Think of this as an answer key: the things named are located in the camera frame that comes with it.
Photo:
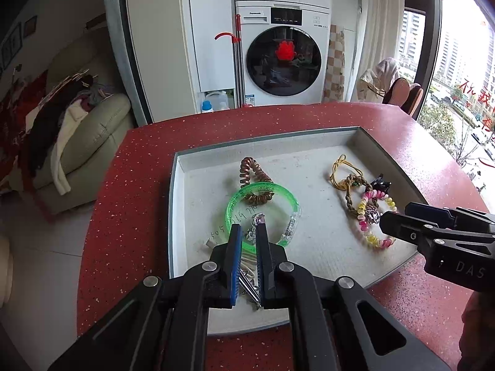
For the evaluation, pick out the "large picture frame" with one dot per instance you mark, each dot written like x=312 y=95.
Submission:
x=11 y=44

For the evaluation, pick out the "tall white cabinet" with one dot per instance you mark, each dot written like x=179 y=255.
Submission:
x=162 y=46

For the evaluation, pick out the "cream leather sofa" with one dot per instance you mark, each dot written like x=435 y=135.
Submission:
x=96 y=131

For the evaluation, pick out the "red window decal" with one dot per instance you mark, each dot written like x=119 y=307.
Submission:
x=470 y=89

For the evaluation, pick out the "beige hanging garment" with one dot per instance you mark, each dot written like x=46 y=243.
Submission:
x=381 y=75

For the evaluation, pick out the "black hair claw clip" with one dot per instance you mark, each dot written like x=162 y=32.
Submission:
x=379 y=183

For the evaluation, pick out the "red and silver mop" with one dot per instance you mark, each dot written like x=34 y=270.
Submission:
x=238 y=65

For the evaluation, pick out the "red patterned blanket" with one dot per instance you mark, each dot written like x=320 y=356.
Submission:
x=11 y=123

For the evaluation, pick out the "dark framed window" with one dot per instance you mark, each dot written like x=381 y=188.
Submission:
x=431 y=46

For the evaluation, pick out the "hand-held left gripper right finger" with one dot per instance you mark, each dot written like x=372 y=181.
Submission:
x=260 y=266

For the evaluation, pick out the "red door sticker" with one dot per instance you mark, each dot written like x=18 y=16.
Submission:
x=285 y=50

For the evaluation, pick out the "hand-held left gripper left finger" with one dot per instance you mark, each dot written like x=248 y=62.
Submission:
x=234 y=266

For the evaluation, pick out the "beige hair stick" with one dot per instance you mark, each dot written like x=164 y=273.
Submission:
x=209 y=244

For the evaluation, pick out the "white front-load washing machine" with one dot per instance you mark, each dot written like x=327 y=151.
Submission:
x=321 y=92

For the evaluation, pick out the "silver jewelled charm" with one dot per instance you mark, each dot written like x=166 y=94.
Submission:
x=373 y=214

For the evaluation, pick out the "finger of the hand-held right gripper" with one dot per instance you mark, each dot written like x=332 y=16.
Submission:
x=410 y=230
x=429 y=213

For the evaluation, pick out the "person's right forearm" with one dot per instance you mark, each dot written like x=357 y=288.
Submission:
x=479 y=328

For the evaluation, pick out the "clear plastic jug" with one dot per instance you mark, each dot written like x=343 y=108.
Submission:
x=218 y=98

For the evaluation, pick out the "checkered hanging cloth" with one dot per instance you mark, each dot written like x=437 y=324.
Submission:
x=334 y=65

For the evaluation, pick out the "silver metal hair clip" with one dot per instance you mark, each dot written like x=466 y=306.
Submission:
x=249 y=290

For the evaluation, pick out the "grey rectangular tray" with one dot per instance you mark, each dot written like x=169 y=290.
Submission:
x=309 y=208

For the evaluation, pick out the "white bottle with blue cap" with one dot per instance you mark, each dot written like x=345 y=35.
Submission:
x=207 y=107

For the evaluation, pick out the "small picture frame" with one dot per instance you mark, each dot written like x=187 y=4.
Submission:
x=31 y=25

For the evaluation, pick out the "pink slipper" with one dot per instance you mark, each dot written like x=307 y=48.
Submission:
x=413 y=100
x=396 y=91

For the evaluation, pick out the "pile of clothes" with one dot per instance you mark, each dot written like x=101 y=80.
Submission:
x=50 y=116

